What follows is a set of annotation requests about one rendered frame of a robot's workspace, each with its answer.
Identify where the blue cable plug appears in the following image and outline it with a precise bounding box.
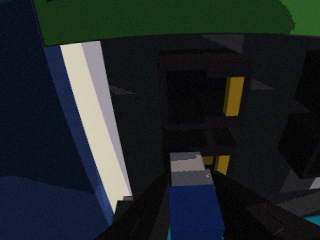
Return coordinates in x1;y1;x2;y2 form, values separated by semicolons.
169;152;225;240

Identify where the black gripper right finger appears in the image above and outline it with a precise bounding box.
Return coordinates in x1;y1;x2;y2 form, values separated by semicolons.
211;171;320;240

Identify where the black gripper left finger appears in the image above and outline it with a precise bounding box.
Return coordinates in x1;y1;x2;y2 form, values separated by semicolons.
93;172;171;240

